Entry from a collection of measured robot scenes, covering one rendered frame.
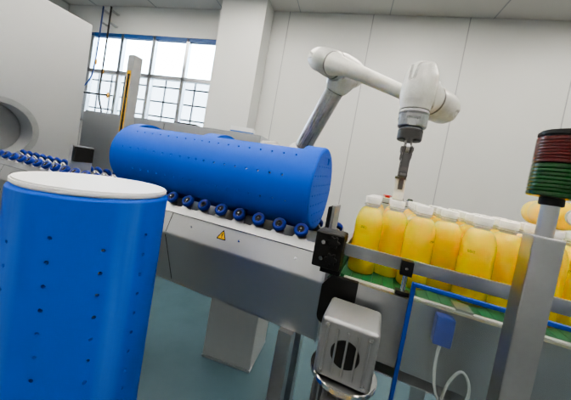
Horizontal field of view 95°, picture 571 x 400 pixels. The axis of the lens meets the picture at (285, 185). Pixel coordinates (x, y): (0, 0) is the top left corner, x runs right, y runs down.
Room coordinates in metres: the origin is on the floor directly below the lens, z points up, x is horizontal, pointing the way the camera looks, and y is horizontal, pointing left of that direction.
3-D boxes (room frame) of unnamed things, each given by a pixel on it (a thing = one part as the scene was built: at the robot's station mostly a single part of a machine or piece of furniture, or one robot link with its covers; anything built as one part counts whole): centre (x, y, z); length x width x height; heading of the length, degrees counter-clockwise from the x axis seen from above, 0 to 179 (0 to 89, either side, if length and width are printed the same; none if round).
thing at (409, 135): (0.86, -0.37, 1.29); 0.08 x 0.07 x 0.09; 159
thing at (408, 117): (0.86, -0.37, 1.36); 0.09 x 0.09 x 0.06
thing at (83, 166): (1.36, 1.07, 1.00); 0.10 x 0.04 x 0.15; 159
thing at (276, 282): (1.25, 0.80, 0.79); 2.17 x 0.29 x 0.34; 69
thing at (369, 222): (0.71, -0.24, 0.99); 0.07 x 0.07 x 0.19
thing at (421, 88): (0.86, -0.38, 1.47); 0.13 x 0.11 x 0.16; 126
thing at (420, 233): (0.67, -0.36, 0.99); 0.07 x 0.07 x 0.19
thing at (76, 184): (0.57, 0.41, 1.03); 0.28 x 0.28 x 0.01
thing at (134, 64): (1.72, 1.10, 0.85); 0.06 x 0.06 x 1.70; 69
